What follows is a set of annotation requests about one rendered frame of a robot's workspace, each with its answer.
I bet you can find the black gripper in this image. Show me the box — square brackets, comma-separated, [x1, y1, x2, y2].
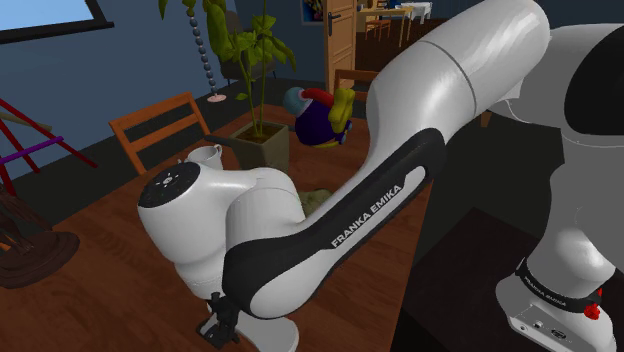
[196, 291, 243, 350]

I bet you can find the brown wooden table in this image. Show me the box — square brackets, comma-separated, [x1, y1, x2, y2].
[0, 103, 435, 352]

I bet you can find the green crumpled cloth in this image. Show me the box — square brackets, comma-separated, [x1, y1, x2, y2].
[297, 188, 336, 217]

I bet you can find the white cup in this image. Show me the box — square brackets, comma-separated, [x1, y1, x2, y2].
[177, 144, 225, 172]

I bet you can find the green potted plant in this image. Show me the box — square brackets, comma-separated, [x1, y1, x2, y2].
[158, 0, 298, 173]

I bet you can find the dark brown round stand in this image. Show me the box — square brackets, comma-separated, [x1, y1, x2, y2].
[0, 184, 81, 290]

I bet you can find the orange wooden chair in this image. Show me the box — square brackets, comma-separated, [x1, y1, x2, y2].
[108, 90, 212, 176]
[333, 68, 380, 104]

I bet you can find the colourful toy figure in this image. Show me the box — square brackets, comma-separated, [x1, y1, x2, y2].
[282, 86, 357, 149]

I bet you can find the dark robot stand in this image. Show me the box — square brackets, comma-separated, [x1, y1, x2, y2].
[389, 207, 547, 352]

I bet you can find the dark armchair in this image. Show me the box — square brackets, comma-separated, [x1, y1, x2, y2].
[218, 9, 278, 88]

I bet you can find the grey beaded floor lamp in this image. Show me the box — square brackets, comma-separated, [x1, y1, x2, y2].
[186, 4, 228, 104]

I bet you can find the wooden door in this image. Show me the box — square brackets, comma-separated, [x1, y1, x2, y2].
[323, 0, 360, 92]

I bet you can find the yellow wooden dining table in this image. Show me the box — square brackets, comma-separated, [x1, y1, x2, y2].
[357, 3, 416, 48]

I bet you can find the red frame stand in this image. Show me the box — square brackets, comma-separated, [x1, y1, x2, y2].
[0, 97, 99, 197]

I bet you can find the colourful wall picture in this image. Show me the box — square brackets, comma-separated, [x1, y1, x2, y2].
[300, 0, 326, 25]

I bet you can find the window with black frame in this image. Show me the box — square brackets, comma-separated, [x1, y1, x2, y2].
[0, 0, 116, 46]

